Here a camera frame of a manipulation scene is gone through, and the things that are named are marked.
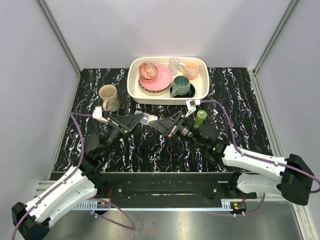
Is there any slotted cable duct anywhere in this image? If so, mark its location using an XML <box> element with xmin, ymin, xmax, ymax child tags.
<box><xmin>73</xmin><ymin>200</ymin><xmax>111</xmax><ymax>211</ymax></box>

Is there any clear weekly pill organizer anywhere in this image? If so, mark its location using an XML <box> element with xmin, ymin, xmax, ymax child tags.
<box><xmin>135</xmin><ymin>110</ymin><xmax>158</xmax><ymax>125</ymax></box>

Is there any cream illustrated ceramic mug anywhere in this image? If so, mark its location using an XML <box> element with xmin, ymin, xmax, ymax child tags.
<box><xmin>98</xmin><ymin>84</ymin><xmax>120</xmax><ymax>112</ymax></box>

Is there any green pill bottle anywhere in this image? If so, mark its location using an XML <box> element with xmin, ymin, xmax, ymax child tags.
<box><xmin>194</xmin><ymin>116</ymin><xmax>206</xmax><ymax>129</ymax></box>

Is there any clear drinking glass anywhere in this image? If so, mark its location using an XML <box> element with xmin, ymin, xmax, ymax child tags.
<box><xmin>168</xmin><ymin>57</ymin><xmax>180</xmax><ymax>76</ymax></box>

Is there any pink ceramic plate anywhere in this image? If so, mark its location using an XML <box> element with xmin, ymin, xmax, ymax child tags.
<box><xmin>138</xmin><ymin>66</ymin><xmax>173</xmax><ymax>93</ymax></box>

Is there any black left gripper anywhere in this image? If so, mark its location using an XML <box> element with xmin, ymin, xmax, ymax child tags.
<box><xmin>101</xmin><ymin>113</ymin><xmax>145</xmax><ymax>158</ymax></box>

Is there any striped rim ceramic plate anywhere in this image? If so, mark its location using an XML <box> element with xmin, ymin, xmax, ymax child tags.
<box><xmin>138</xmin><ymin>77</ymin><xmax>172</xmax><ymax>96</ymax></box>

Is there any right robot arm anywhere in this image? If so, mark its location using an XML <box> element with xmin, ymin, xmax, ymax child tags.
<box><xmin>149</xmin><ymin>114</ymin><xmax>314</xmax><ymax>206</ymax></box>

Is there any green bottle cap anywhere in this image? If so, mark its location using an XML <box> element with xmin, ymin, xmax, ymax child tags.
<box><xmin>196</xmin><ymin>110</ymin><xmax>207</xmax><ymax>120</ymax></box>

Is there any red patterned ceramic bowl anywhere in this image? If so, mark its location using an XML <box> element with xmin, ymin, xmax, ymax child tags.
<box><xmin>138</xmin><ymin>62</ymin><xmax>159</xmax><ymax>81</ymax></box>

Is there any pink ceramic mug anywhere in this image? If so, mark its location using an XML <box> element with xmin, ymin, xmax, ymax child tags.
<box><xmin>179</xmin><ymin>60</ymin><xmax>200</xmax><ymax>80</ymax></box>

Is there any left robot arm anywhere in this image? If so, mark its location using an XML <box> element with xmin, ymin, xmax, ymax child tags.
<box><xmin>11</xmin><ymin>113</ymin><xmax>144</xmax><ymax>240</ymax></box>

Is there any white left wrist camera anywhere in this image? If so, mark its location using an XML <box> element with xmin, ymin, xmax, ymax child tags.
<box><xmin>92</xmin><ymin>106</ymin><xmax>109</xmax><ymax>124</ymax></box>

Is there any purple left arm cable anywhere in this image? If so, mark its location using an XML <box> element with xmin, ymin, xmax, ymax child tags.
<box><xmin>11</xmin><ymin>112</ymin><xmax>137</xmax><ymax>240</ymax></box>

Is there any white rectangular dish tub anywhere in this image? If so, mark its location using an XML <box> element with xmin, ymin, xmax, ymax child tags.
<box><xmin>127</xmin><ymin>56</ymin><xmax>210</xmax><ymax>105</ymax></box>

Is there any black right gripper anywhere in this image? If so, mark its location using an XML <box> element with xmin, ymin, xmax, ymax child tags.
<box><xmin>149</xmin><ymin>110</ymin><xmax>205</xmax><ymax>150</ymax></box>

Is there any black saucer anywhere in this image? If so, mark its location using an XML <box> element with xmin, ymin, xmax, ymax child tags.
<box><xmin>170</xmin><ymin>84</ymin><xmax>196</xmax><ymax>98</ymax></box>

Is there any teal glazed ceramic mug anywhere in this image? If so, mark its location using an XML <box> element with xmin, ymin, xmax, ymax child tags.
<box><xmin>170</xmin><ymin>75</ymin><xmax>191</xmax><ymax>97</ymax></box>

